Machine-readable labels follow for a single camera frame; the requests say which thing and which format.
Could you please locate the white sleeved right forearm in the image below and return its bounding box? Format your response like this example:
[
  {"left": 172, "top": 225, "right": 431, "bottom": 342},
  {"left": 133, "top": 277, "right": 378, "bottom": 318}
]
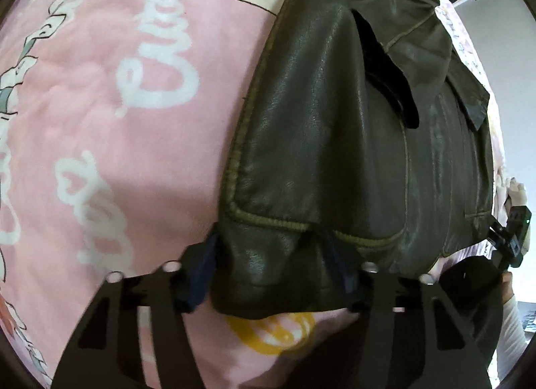
[{"left": 497, "top": 271, "right": 526, "bottom": 381}]

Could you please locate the person's right hand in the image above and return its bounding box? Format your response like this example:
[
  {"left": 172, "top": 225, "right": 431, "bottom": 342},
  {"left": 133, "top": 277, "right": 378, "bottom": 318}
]
[{"left": 505, "top": 178, "right": 528, "bottom": 213}]

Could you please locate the black leather jacket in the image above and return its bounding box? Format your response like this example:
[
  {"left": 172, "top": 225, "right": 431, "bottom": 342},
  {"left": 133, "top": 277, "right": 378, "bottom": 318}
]
[{"left": 211, "top": 0, "right": 493, "bottom": 319}]

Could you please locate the pink printed blanket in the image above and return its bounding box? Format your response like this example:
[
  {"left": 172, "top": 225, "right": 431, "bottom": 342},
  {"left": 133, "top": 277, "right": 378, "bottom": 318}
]
[{"left": 1, "top": 0, "right": 504, "bottom": 388}]

